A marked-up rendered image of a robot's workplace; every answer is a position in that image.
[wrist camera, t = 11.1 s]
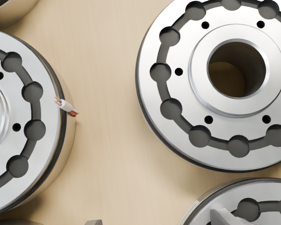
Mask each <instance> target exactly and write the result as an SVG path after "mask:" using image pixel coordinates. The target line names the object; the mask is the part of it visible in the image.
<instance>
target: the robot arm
mask: <svg viewBox="0 0 281 225"><path fill-rule="evenodd" d="M210 217H211V225H262V224H251V223H249V222H248V221H247V220H246V219H243V218H241V217H235V216H233V215H232V214H231V213H230V212H229V211H228V210H226V209H225V208H219V209H211V210H210ZM85 225H103V223H102V220H101V219H100V220H90V221H87V222H86V223H85Z"/></svg>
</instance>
